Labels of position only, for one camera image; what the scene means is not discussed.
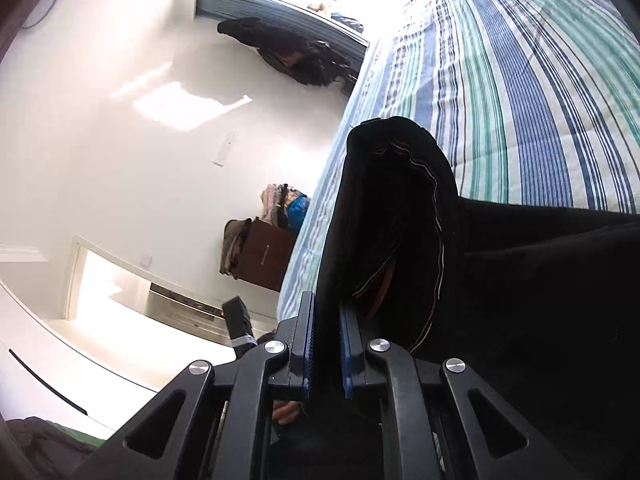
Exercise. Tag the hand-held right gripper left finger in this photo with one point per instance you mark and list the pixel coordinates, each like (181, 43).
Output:
(310, 340)

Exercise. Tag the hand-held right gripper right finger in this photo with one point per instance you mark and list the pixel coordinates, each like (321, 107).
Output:
(344, 350)

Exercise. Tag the black pants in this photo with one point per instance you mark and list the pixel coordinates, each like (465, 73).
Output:
(500, 285)

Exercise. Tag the person's left hand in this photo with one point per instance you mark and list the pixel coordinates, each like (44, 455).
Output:
(286, 414)

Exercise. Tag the brown cloth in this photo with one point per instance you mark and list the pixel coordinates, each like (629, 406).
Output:
(232, 250)

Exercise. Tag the brown wooden cabinet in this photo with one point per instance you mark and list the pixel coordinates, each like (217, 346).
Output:
(265, 255)

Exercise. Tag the blue bag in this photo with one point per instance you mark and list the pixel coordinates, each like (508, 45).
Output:
(299, 212)

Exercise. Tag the white wardrobe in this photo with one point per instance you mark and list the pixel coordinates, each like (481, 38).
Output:
(50, 360)

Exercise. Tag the dark green cloth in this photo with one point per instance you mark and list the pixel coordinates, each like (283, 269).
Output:
(40, 447)

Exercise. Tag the dark clothes pile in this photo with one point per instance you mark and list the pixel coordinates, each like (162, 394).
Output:
(300, 60)

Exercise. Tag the striped bed sheet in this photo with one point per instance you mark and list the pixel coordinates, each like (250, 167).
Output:
(525, 85)

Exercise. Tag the white door frame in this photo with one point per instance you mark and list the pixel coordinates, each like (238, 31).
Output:
(75, 270)

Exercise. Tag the white wall remote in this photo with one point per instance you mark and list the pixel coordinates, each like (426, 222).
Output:
(225, 149)

